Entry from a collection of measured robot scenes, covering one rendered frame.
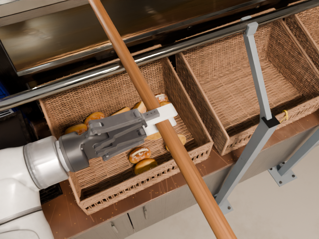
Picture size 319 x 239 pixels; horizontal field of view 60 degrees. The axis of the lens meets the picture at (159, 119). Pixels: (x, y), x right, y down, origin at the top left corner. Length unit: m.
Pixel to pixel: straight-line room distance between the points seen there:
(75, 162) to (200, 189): 0.23
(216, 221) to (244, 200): 1.34
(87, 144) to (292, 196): 1.57
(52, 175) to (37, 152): 0.05
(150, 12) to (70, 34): 0.32
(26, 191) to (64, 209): 0.66
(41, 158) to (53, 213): 0.69
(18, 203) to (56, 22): 0.69
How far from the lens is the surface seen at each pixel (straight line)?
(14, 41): 1.09
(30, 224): 0.54
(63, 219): 1.19
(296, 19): 1.56
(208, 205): 0.50
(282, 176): 1.96
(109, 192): 1.04
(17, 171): 0.54
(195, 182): 0.51
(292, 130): 1.42
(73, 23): 1.08
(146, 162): 1.12
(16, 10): 1.01
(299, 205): 1.94
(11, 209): 0.54
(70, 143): 0.53
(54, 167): 0.53
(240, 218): 1.79
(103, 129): 0.51
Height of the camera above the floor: 1.68
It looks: 57 degrees down
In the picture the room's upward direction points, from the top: straight up
